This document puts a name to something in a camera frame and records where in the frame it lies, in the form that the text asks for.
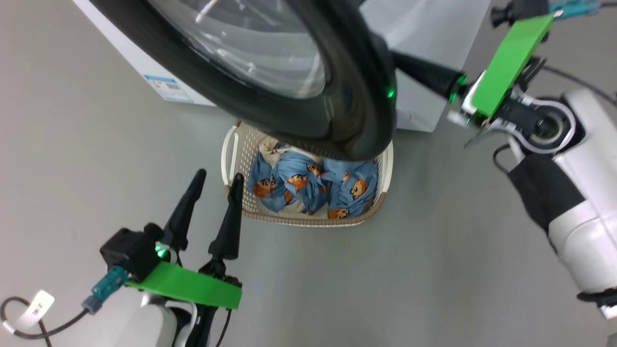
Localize blue white energy label sticker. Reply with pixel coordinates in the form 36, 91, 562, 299
143, 74, 194, 103

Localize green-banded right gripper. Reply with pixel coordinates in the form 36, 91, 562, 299
392, 14, 554, 148

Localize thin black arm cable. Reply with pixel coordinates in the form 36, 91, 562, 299
539, 64, 617, 107
216, 308, 233, 347
492, 144, 512, 175

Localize dark round glass washer door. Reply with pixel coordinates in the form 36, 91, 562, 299
89, 0, 398, 162

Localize blue bear-print garment cream lining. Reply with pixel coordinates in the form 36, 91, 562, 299
247, 136, 328, 216

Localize white paper cable tag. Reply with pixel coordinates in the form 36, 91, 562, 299
22, 289, 55, 322

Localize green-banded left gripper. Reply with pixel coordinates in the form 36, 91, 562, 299
126, 169, 245, 310

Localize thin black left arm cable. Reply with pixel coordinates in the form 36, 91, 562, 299
216, 308, 233, 347

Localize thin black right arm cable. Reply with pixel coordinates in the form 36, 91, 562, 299
539, 64, 617, 107
492, 144, 512, 175

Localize small blue bear-print garment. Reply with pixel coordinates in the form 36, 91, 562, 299
321, 157, 380, 220

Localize white front-load washing machine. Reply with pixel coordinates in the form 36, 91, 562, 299
72, 0, 492, 133

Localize cream perforated laundry basket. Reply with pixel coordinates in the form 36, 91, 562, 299
221, 120, 394, 227

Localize right camera cable teal plug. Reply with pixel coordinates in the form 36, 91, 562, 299
549, 0, 602, 21

